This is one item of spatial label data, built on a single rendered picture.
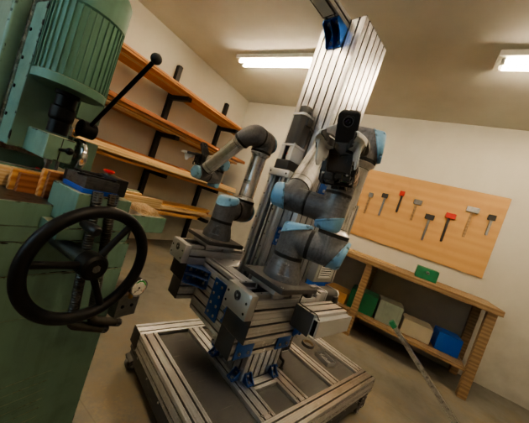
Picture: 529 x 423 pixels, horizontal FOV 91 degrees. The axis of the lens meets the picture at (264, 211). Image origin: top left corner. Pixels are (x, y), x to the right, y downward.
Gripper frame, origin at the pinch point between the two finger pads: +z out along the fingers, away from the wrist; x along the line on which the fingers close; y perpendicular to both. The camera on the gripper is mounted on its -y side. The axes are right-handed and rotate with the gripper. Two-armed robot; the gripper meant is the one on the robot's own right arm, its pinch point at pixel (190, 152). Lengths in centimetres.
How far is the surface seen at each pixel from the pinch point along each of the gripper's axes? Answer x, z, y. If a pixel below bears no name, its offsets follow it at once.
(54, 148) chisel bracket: -92, -55, 8
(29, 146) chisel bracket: -95, -47, 9
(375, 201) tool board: 243, -83, 2
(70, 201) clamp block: -94, -74, 18
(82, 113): -78, -32, -4
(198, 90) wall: 143, 179, -88
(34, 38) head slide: -95, -40, -20
